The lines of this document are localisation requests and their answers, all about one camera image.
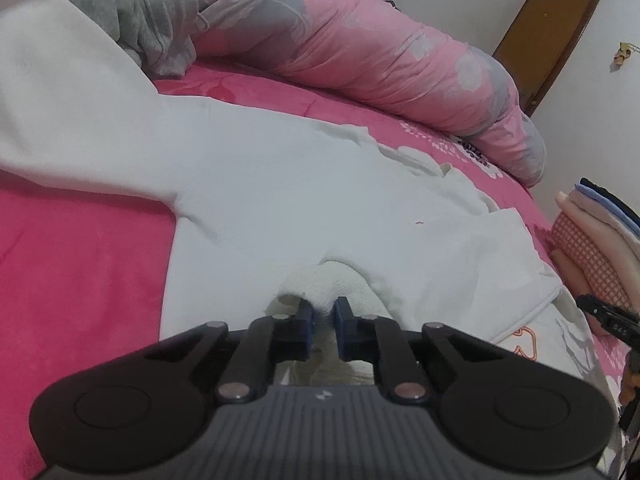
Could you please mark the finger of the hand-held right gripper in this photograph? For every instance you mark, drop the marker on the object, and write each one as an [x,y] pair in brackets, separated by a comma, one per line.
[607,317]

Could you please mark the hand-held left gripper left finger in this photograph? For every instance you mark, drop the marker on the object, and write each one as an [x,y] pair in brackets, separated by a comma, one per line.
[307,327]

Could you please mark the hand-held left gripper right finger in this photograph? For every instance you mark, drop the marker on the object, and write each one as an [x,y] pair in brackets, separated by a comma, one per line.
[342,327]

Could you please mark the white sweatshirt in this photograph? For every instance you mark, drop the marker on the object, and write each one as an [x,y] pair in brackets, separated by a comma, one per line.
[300,185]

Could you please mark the pile of grey clothes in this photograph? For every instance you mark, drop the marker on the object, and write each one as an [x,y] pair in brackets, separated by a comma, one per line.
[150,20]

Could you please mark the person's right hand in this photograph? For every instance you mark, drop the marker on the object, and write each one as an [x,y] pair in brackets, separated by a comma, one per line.
[627,377]

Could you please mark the peach folded garment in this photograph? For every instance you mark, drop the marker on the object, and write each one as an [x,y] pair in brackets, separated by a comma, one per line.
[567,270]

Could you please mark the pink checked folded garment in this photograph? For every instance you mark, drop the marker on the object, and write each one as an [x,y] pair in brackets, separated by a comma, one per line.
[585,250]

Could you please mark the blue folded garment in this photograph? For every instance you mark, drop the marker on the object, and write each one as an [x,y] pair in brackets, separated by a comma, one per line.
[607,205]

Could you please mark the black folded garment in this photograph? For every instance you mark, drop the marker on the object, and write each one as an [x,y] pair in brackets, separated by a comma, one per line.
[612,195]

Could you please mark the pink floral bed blanket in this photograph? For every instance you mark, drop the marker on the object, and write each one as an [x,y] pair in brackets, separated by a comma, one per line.
[75,270]

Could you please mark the pink floral quilt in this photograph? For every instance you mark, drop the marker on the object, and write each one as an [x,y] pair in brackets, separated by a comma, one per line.
[350,50]

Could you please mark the brown wooden door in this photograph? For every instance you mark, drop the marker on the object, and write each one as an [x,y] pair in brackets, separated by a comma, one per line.
[545,45]

